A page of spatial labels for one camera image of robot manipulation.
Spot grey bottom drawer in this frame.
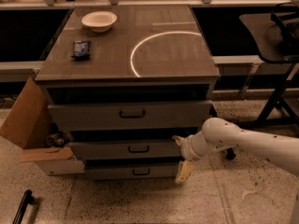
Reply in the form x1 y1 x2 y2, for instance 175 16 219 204
85 162 178 180

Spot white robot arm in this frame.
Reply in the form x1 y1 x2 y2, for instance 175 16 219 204
173 118 299 184

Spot black chair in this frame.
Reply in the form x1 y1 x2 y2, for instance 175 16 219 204
239 2 299 125

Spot dark snack packet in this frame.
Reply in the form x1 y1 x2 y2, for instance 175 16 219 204
72 41 91 60

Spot black bar on floor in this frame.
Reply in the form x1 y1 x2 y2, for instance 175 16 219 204
12 189 35 224

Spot grey drawer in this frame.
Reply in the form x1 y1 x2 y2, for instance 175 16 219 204
85 162 178 180
48 101 211 132
70 139 182 161

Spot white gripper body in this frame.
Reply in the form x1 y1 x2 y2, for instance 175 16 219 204
180 132 214 161

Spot grey top drawer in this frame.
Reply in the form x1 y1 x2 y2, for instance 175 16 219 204
48 101 211 132

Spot cans in box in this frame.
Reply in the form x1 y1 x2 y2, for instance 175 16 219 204
45 133 65 147

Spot brown cardboard box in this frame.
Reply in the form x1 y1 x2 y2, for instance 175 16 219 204
0 77 84 175

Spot grey drawer cabinet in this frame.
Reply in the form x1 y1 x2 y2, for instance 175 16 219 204
36 6 220 172

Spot white bowl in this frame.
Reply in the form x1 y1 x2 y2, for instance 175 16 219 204
81 11 117 33

